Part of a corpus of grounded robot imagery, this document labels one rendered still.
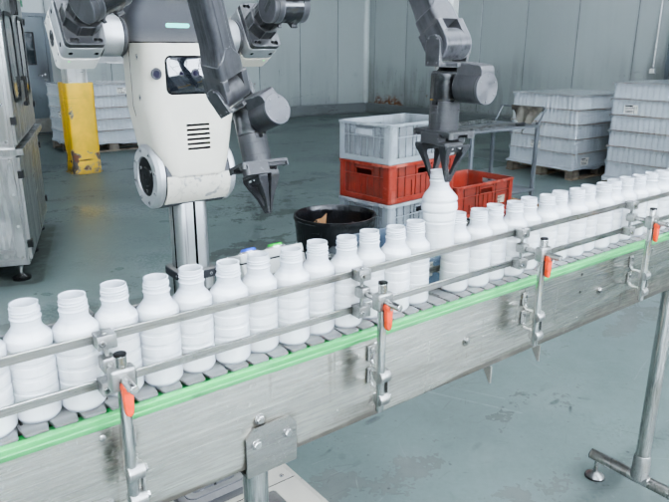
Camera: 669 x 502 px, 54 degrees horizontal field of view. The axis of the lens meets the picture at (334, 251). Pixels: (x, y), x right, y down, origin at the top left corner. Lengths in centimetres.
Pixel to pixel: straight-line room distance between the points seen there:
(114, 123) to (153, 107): 906
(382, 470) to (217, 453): 150
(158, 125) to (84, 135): 716
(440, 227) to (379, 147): 234
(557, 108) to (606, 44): 436
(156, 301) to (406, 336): 50
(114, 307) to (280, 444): 38
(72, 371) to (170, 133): 76
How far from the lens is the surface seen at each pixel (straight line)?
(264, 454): 114
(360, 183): 373
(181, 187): 161
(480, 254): 139
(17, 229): 470
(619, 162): 793
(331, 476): 250
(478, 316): 140
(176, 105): 157
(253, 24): 172
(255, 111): 124
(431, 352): 132
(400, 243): 122
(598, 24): 1278
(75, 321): 94
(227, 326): 103
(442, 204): 127
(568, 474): 266
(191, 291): 100
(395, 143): 357
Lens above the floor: 148
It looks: 17 degrees down
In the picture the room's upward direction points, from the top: straight up
